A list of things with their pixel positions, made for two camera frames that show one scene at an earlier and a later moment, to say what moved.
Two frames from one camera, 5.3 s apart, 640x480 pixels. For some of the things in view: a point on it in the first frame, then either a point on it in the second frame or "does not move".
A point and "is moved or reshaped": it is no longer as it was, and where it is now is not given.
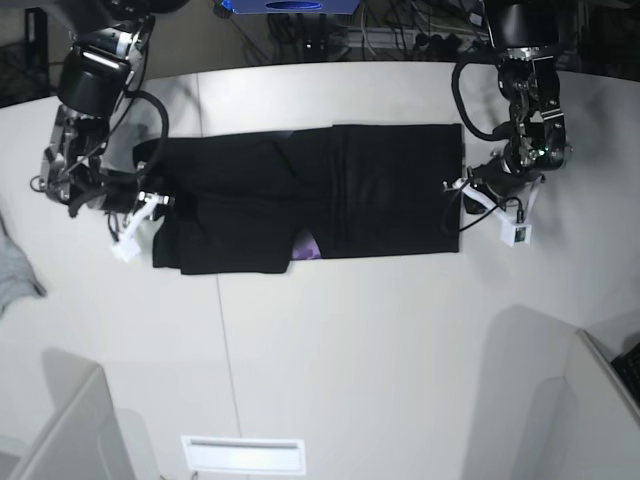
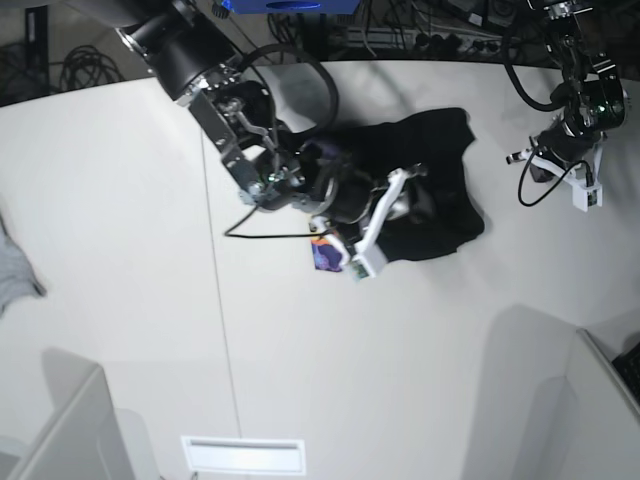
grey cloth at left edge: [17, 280] does not move
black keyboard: [627, 367] does not move
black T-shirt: [249, 202] is moved or reshaped
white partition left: [84, 439] does not move
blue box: [292, 6] does not move
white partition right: [607, 415] does not move
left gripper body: [87, 184] → [344, 191]
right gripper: [505, 175] → [557, 141]
